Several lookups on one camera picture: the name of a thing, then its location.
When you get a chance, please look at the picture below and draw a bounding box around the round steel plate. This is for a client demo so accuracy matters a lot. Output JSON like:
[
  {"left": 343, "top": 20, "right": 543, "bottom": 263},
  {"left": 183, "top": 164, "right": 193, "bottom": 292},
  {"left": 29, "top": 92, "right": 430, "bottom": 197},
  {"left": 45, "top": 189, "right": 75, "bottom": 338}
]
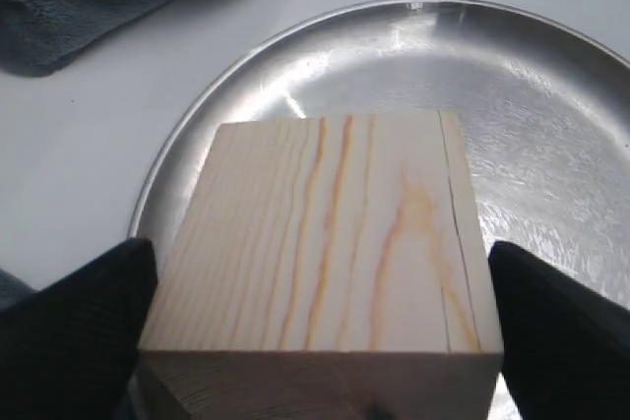
[{"left": 126, "top": 0, "right": 630, "bottom": 420}]

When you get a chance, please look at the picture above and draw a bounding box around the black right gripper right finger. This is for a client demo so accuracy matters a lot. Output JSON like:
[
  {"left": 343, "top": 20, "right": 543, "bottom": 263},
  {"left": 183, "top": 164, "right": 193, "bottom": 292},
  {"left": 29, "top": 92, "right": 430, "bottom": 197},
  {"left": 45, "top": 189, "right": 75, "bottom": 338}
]
[{"left": 488, "top": 241, "right": 629, "bottom": 419}]

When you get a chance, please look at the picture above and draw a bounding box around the wooden block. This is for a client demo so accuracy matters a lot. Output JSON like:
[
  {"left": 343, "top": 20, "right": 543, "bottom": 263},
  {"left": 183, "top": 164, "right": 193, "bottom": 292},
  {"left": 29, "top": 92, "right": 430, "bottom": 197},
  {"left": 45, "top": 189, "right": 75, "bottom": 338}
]
[{"left": 139, "top": 110, "right": 503, "bottom": 419}]

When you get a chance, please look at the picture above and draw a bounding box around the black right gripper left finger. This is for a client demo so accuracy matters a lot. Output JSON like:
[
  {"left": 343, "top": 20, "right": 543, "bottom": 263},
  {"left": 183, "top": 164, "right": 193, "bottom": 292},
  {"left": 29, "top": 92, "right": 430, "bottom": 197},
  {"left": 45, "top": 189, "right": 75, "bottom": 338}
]
[{"left": 1, "top": 238, "right": 158, "bottom": 419}]

